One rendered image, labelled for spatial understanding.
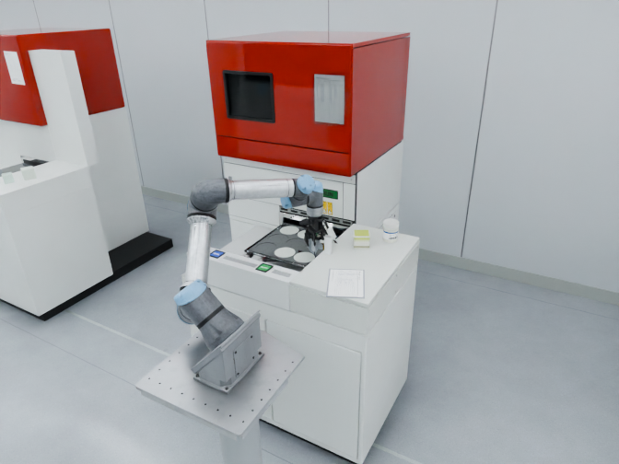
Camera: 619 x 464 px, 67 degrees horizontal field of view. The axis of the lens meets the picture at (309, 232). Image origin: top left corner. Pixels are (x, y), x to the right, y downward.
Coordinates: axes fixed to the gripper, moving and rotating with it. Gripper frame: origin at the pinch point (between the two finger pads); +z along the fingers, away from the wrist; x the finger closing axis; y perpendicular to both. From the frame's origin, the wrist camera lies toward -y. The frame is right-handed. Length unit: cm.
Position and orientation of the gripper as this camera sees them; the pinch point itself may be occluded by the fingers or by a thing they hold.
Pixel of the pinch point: (313, 250)
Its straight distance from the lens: 223.8
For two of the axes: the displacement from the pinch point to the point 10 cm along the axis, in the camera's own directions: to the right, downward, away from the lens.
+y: 5.1, 3.7, -7.8
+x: 8.6, -2.4, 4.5
